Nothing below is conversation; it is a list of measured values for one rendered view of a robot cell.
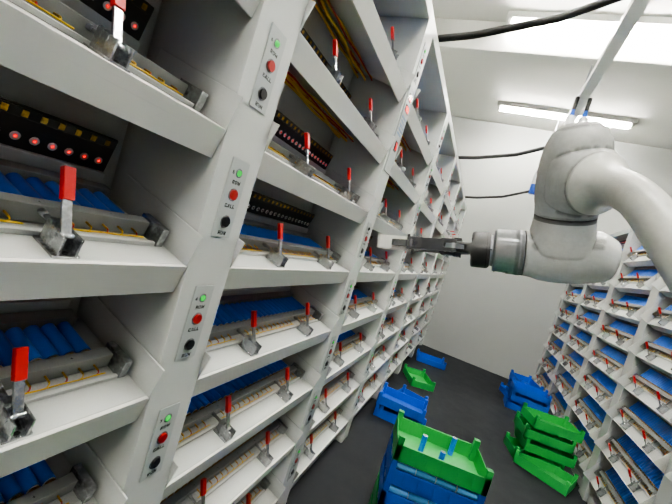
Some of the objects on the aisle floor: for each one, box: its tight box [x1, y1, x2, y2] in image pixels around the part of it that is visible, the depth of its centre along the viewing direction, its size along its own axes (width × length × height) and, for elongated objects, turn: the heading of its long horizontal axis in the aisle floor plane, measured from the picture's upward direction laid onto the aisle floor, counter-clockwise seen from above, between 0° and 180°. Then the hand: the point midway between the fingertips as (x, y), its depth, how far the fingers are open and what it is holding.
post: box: [271, 16, 433, 504], centre depth 124 cm, size 20×9×180 cm, turn 168°
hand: (393, 242), depth 81 cm, fingers open, 3 cm apart
